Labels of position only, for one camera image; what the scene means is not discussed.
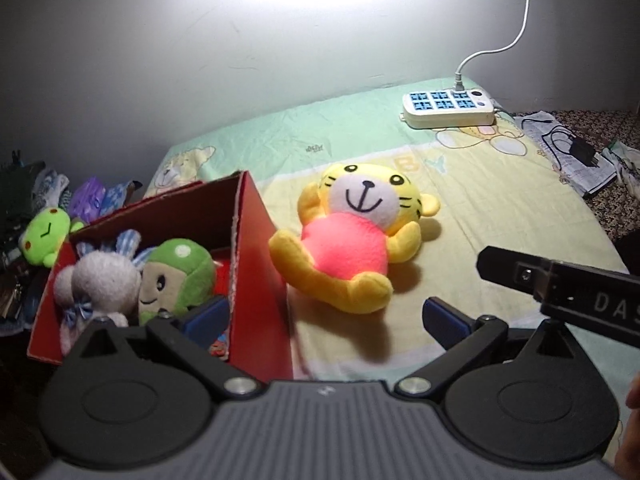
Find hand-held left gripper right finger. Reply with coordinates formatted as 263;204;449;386
395;297;583;402

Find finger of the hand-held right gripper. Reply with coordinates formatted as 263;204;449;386
477;246;552;306

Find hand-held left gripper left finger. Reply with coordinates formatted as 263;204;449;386
52;295;261;402

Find green plush toy black limbs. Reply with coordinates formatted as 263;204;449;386
137;238;218;326

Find red cardboard box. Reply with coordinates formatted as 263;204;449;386
27;170;295;381

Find white and pink bunny plush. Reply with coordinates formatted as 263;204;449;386
52;229;153;356

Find yellow tiger plush toy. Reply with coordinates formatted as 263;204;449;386
268;161;442;315

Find person's right hand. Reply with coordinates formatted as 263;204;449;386
614;372;640;478

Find red printed packet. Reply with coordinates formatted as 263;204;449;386
211;257;237;361

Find dark floral blanket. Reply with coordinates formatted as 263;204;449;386
510;107;640;276

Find printed paper sheets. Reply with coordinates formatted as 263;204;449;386
515;112;618;198

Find blue patterned cloth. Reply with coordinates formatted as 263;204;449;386
102;182;136;211

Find purple bag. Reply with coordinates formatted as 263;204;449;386
67;176;106;221

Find small light-green frog plush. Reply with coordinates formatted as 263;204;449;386
19;206;86;268

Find blue and white cloth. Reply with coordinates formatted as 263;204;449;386
30;167;71;211

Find dark green bag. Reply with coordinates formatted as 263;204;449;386
0;157;46;226

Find black charger with cable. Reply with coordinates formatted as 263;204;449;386
542;127;603;168

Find white power cable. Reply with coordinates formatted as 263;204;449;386
454;0;530;92

